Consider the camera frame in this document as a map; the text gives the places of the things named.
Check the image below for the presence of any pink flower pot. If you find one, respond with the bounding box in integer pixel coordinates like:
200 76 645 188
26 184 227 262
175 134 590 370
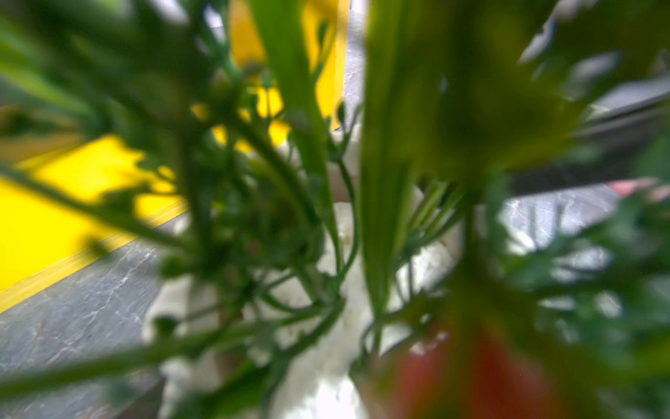
0 0 670 419

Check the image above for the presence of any yellow pink blue shelf rack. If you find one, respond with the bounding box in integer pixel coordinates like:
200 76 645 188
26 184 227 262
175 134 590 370
1 1 345 311

